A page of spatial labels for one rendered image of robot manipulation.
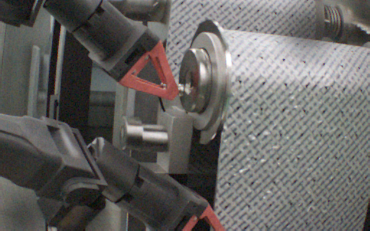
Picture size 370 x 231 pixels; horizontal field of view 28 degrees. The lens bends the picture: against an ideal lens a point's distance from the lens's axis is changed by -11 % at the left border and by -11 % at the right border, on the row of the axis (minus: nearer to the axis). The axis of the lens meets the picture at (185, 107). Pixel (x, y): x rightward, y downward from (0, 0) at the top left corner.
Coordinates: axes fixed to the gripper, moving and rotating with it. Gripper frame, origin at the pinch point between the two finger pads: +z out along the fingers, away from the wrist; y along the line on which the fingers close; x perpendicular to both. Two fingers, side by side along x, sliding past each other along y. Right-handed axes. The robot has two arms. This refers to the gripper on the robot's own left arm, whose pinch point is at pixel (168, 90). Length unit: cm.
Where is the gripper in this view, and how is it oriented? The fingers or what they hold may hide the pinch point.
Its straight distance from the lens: 97.4
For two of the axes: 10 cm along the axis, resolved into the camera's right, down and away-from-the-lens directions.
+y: 3.6, 2.5, -9.0
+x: 6.6, -7.5, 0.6
